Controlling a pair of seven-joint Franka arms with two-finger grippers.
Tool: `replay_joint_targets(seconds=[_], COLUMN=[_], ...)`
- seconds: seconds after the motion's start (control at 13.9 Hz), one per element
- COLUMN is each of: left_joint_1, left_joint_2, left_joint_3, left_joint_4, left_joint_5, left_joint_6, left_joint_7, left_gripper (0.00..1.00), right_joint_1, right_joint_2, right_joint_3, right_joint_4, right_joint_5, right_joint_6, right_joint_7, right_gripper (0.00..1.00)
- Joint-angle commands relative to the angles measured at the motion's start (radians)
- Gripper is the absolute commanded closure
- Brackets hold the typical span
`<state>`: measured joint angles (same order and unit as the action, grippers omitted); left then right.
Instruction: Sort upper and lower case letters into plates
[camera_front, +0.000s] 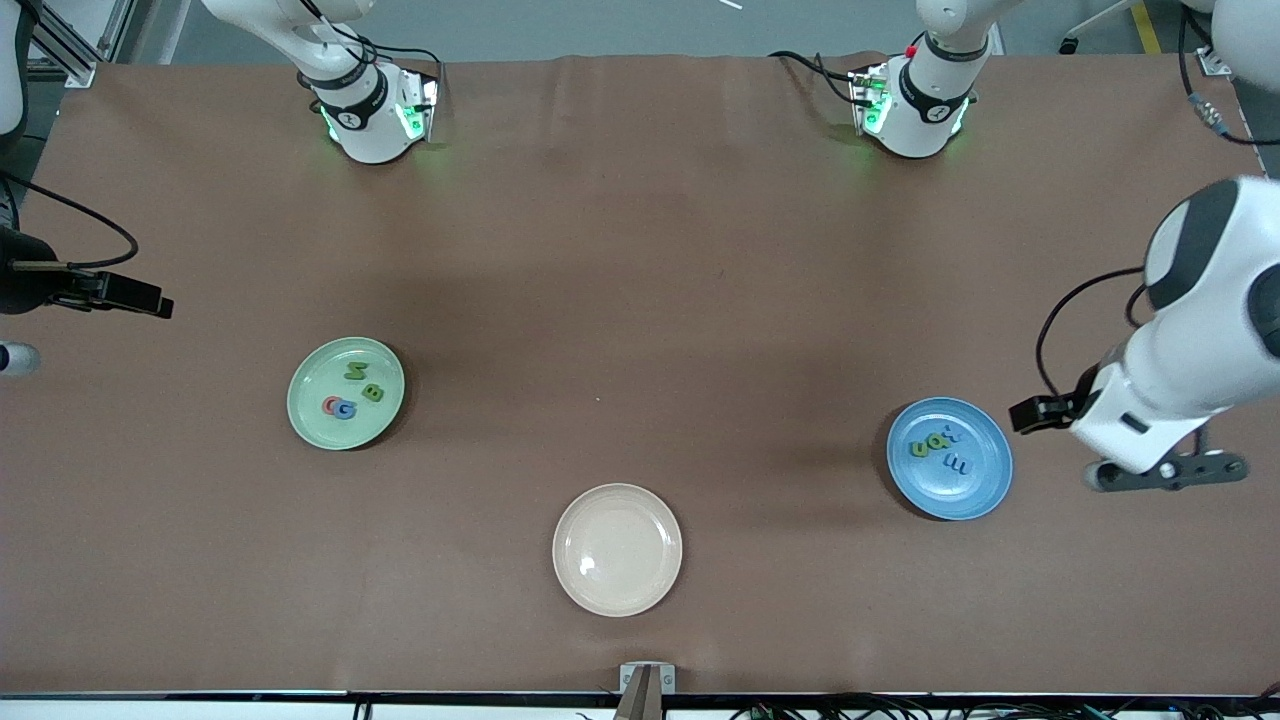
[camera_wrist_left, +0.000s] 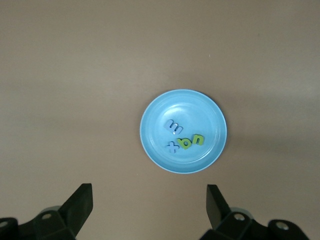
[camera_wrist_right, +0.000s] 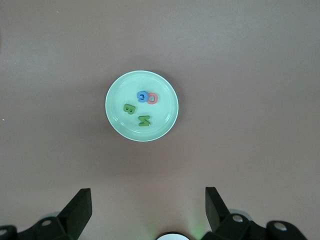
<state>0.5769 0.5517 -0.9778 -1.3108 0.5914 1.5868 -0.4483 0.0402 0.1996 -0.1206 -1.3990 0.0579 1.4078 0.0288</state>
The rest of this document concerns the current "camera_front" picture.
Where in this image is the black right arm base cable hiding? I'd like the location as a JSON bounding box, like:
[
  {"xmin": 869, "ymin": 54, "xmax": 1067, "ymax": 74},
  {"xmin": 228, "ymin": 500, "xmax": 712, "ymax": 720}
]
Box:
[{"xmin": 295, "ymin": 0, "xmax": 443, "ymax": 81}]

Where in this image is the green plate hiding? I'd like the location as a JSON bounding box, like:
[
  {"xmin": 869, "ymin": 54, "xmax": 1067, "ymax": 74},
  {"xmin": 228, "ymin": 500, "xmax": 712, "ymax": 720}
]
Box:
[{"xmin": 287, "ymin": 336, "xmax": 407, "ymax": 451}]

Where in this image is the blue plate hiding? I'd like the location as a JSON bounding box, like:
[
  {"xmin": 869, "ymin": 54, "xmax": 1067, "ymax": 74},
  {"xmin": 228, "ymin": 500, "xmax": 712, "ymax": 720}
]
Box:
[{"xmin": 886, "ymin": 397, "xmax": 1014, "ymax": 521}]

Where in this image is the tan camera mast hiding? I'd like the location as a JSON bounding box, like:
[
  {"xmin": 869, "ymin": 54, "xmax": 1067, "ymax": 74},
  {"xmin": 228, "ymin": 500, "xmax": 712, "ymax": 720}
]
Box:
[{"xmin": 612, "ymin": 667, "xmax": 669, "ymax": 720}]

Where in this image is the grey metal mount bracket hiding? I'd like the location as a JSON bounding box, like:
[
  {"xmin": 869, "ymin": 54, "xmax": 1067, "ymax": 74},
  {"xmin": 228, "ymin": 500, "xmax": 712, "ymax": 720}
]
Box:
[{"xmin": 619, "ymin": 662, "xmax": 677, "ymax": 694}]

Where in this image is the brown table mat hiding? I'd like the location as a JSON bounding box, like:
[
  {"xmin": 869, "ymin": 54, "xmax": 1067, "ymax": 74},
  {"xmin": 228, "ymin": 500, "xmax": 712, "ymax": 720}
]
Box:
[{"xmin": 0, "ymin": 52, "xmax": 1280, "ymax": 696}]

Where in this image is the black arm base cable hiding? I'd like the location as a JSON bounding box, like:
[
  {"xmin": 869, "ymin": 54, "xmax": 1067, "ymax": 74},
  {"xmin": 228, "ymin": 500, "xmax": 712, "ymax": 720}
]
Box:
[
  {"xmin": 768, "ymin": 50, "xmax": 863, "ymax": 106},
  {"xmin": 295, "ymin": 0, "xmax": 443, "ymax": 81}
]

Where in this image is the white office chair base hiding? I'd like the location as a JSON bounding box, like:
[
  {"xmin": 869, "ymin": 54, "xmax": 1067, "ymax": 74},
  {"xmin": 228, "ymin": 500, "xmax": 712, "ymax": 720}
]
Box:
[{"xmin": 1060, "ymin": 0, "xmax": 1141, "ymax": 56}]

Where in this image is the beige plate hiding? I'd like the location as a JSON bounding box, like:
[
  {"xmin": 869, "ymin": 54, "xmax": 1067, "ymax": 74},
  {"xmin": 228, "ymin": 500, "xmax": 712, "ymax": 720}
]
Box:
[{"xmin": 552, "ymin": 483, "xmax": 684, "ymax": 618}]

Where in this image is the black left arm base cable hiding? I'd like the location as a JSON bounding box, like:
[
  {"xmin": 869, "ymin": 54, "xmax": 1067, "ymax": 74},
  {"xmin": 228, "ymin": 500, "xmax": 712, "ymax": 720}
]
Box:
[{"xmin": 768, "ymin": 50, "xmax": 863, "ymax": 106}]

